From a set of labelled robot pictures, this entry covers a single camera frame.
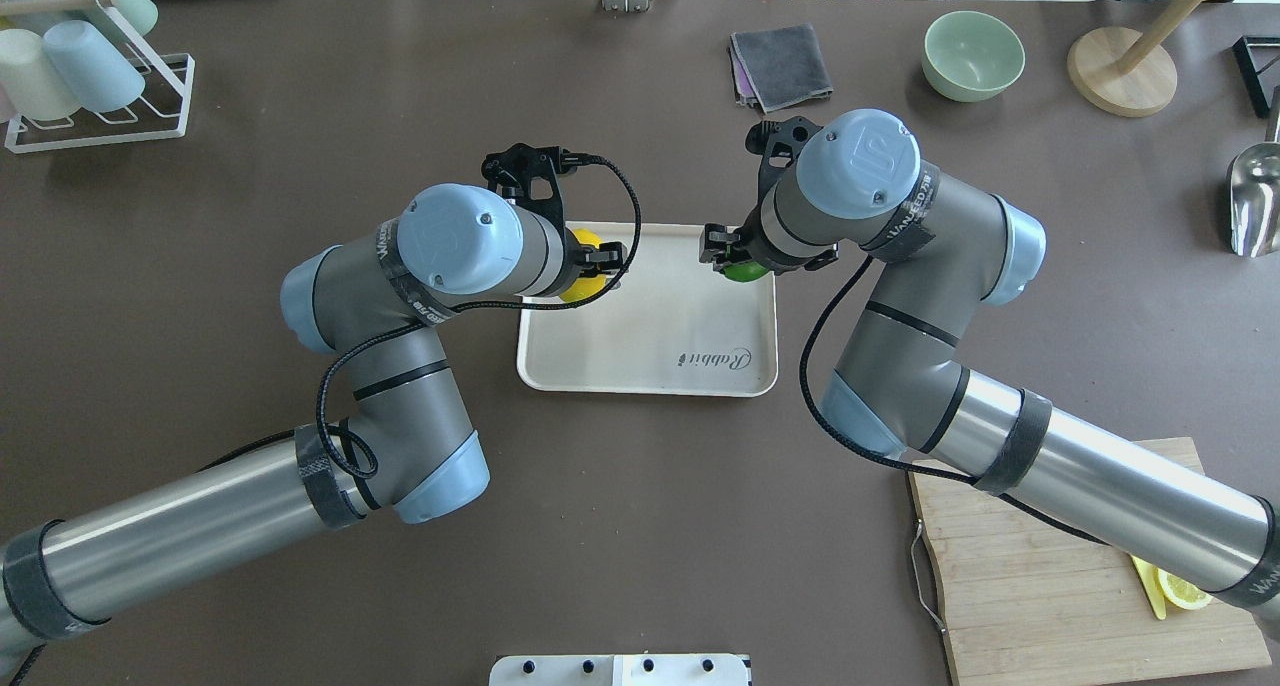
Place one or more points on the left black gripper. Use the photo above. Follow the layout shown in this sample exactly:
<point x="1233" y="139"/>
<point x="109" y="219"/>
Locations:
<point x="603" y="258"/>

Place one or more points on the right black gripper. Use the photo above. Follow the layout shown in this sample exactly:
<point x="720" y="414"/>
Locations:
<point x="721" y="243"/>

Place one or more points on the yellow lemon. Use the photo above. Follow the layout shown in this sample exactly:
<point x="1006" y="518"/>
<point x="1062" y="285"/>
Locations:
<point x="588" y="261"/>

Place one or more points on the green lime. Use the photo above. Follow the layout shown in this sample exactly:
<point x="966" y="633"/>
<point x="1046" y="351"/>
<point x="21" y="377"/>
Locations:
<point x="745" y="271"/>

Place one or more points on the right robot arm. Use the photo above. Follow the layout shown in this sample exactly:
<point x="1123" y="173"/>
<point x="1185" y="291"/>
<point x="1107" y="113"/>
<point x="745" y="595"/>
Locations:
<point x="946" y="249"/>

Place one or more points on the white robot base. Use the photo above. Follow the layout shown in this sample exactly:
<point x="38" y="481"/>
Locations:
<point x="623" y="669"/>

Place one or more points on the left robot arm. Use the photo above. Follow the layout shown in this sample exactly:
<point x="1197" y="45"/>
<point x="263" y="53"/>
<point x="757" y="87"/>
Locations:
<point x="389" y="428"/>

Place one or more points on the beige rabbit tray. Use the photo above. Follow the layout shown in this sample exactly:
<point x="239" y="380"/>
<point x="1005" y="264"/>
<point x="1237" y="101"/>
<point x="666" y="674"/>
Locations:
<point x="673" y="327"/>

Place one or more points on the purple cloth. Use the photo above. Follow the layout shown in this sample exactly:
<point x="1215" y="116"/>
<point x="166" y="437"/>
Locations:
<point x="744" y="92"/>

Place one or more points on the grey cloth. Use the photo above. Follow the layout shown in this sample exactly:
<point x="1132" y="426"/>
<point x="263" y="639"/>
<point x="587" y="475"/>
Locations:
<point x="785" y="65"/>

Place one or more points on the green bowl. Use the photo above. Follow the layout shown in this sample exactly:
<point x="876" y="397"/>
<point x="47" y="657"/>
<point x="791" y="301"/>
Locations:
<point x="971" y="57"/>

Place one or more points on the wooden mug tree stand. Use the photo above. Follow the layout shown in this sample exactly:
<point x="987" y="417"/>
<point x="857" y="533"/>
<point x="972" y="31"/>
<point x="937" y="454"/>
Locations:
<point x="1127" y="73"/>

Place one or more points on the wooden cutting board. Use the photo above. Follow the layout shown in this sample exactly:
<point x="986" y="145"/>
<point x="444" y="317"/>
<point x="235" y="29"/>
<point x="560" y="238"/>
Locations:
<point x="1025" y="604"/>

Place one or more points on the light blue cup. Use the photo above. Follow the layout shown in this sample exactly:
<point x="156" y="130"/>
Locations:
<point x="95" y="71"/>

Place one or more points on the metal scoop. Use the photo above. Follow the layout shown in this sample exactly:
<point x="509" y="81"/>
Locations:
<point x="1254" y="193"/>

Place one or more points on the yellow plastic knife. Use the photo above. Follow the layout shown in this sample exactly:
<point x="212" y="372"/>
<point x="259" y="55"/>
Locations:
<point x="1147" y="574"/>

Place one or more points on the upper lemon slice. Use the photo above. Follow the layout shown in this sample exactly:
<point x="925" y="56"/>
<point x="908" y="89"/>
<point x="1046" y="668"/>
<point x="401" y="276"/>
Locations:
<point x="1180" y="592"/>

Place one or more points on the cream cup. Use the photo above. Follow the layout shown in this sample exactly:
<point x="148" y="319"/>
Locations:
<point x="30" y="80"/>

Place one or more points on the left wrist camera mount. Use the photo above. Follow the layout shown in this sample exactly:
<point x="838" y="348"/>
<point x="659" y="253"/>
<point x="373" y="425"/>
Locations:
<point x="512" y="173"/>

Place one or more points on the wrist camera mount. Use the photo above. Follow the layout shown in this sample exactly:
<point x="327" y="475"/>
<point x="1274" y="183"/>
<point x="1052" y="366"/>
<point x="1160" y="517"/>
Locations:
<point x="512" y="173"/>
<point x="777" y="144"/>

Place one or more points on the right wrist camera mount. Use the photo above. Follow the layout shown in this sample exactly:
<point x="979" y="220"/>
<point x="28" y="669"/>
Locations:
<point x="777" y="144"/>

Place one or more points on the white wire cup rack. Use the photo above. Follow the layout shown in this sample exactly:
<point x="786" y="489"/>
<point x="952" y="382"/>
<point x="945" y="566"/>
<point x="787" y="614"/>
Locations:
<point x="162" y="112"/>

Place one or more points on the black frame object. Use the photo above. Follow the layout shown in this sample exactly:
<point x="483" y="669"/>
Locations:
<point x="1251" y="70"/>

